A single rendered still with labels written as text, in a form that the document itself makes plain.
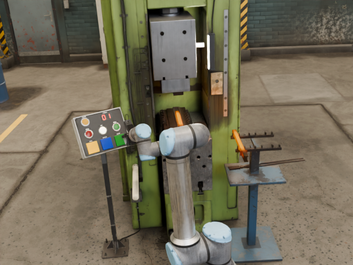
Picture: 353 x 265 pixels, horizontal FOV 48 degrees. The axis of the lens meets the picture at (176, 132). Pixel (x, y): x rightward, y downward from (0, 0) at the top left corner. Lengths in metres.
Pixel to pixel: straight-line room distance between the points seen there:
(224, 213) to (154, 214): 0.61
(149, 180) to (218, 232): 1.31
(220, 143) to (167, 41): 0.96
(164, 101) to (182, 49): 0.73
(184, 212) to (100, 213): 1.98
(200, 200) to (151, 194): 0.44
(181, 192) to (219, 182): 1.51
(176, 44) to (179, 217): 1.27
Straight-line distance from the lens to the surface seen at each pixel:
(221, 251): 2.13
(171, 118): 3.12
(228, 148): 3.25
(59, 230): 3.75
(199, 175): 3.08
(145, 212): 3.47
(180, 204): 1.92
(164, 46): 2.75
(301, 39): 9.19
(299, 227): 3.63
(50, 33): 9.37
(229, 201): 3.52
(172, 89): 2.83
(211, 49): 2.90
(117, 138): 2.78
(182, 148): 1.80
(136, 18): 2.85
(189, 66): 2.80
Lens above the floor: 2.19
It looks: 25 degrees down
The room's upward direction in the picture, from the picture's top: 3 degrees counter-clockwise
